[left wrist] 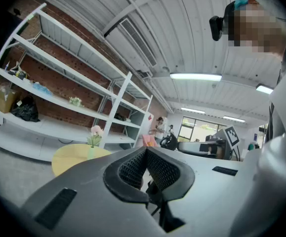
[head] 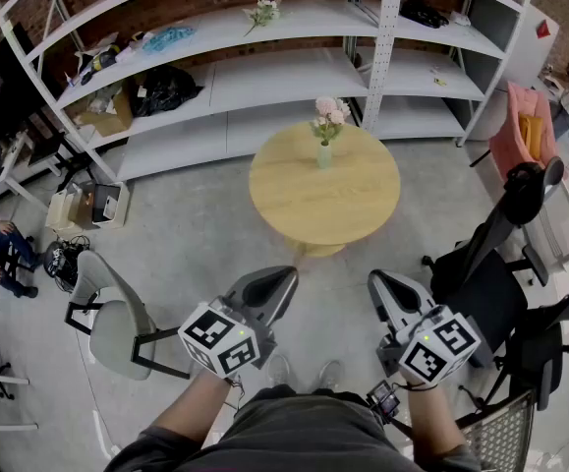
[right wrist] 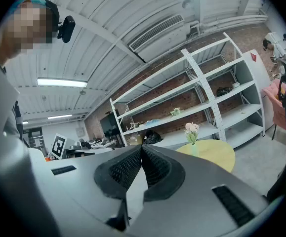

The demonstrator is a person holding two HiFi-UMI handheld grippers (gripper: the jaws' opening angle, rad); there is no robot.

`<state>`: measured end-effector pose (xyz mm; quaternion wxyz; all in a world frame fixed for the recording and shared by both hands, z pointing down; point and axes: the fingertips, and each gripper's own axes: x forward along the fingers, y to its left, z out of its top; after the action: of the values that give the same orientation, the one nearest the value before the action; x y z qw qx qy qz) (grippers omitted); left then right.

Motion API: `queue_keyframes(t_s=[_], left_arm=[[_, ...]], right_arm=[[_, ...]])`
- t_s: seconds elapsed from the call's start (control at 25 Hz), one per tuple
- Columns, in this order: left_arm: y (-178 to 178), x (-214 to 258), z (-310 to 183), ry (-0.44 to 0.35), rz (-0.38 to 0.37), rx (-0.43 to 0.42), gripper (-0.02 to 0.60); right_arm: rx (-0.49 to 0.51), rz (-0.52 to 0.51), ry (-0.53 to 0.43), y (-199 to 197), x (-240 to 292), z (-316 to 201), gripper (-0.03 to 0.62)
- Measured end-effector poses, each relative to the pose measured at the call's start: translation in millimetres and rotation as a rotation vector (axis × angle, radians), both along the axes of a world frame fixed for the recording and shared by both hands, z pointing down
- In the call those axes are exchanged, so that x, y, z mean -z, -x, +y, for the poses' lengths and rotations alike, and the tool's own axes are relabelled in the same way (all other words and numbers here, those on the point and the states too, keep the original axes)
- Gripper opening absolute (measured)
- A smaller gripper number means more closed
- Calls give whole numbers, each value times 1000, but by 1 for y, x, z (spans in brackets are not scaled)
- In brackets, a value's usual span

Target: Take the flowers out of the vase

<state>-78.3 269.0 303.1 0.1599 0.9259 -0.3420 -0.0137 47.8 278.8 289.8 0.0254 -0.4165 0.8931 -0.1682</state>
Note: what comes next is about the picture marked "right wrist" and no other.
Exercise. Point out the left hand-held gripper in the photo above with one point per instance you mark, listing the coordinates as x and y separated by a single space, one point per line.
58 146

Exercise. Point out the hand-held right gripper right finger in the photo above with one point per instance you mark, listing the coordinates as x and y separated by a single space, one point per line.
194 201

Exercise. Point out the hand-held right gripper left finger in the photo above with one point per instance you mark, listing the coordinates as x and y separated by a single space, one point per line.
83 194

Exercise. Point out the pale green vase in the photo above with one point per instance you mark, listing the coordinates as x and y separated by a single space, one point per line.
194 150

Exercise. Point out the pink artificial flowers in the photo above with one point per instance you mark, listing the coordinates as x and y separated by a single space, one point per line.
191 130

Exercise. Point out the white green flowers bunch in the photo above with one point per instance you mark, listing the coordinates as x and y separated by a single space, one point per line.
176 111

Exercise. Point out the ceiling light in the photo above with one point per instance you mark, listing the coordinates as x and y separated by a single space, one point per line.
61 82
59 117

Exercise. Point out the round yellow wooden table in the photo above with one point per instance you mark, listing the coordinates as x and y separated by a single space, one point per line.
214 154

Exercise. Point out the black monitor screen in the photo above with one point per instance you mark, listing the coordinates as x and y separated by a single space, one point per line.
109 126

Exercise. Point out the person's shirt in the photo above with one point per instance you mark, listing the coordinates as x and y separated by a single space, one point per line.
4 157

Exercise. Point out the cardboard box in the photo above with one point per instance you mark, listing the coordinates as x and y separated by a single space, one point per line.
135 140

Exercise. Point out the large black plastic bag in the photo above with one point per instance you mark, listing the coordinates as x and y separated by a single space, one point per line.
152 137

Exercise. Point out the blue plastic bag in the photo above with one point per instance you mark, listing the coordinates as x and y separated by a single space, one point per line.
153 122

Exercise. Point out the white metal shelving rack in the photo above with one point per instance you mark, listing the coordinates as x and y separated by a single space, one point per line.
157 107
241 117

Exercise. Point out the small black plastic bag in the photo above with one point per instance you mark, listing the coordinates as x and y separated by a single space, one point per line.
223 90

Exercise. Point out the person's head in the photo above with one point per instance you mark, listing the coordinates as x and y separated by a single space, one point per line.
26 31

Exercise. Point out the white cup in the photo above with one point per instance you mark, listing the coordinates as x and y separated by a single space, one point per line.
236 85

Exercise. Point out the pink chair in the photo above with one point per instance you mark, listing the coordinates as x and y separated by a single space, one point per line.
277 107

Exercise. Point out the white cabinet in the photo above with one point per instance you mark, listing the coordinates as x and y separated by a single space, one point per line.
258 83

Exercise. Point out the white air conditioner unit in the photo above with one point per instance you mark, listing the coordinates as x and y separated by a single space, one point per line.
157 38

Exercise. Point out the teal headband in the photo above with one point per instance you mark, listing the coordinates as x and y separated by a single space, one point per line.
34 1

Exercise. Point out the white wall panel box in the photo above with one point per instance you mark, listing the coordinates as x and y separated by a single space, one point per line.
80 131

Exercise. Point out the black head camera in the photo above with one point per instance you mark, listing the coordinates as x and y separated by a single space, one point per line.
67 28

